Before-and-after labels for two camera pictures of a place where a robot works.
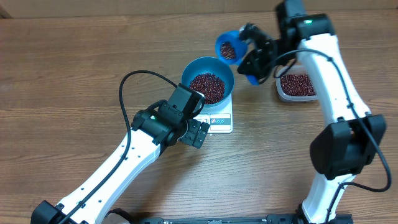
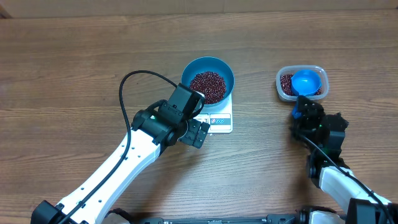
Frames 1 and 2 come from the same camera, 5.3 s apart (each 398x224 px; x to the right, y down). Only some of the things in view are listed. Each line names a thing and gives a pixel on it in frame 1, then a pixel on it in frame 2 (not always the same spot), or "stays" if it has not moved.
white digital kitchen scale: [219, 118] stays
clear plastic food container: [297, 84] stays
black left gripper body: [189, 137] stays
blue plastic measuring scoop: [232, 50] → [304, 83]
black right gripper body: [270, 55] → [306, 125]
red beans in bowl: [209, 85] stays
